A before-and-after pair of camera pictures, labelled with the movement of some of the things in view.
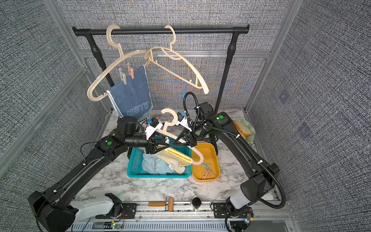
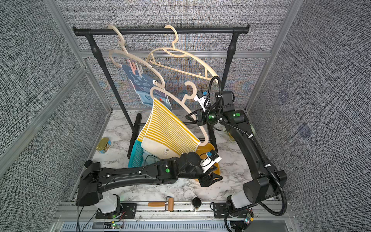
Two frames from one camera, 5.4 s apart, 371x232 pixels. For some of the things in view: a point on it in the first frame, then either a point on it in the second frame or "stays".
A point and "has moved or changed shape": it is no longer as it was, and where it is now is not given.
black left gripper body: [149, 146] -> [205, 181]
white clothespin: [123, 76] -> [139, 69]
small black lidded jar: [196, 202] stays
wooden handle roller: [169, 204] stays
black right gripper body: [192, 138] -> [204, 118]
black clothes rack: [87, 32] stays
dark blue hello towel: [133, 99] -> [146, 89]
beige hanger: [176, 64] -> [186, 50]
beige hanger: [177, 138] -> [181, 101]
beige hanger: [91, 98] -> [126, 53]
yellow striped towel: [175, 159] has moved or changed shape
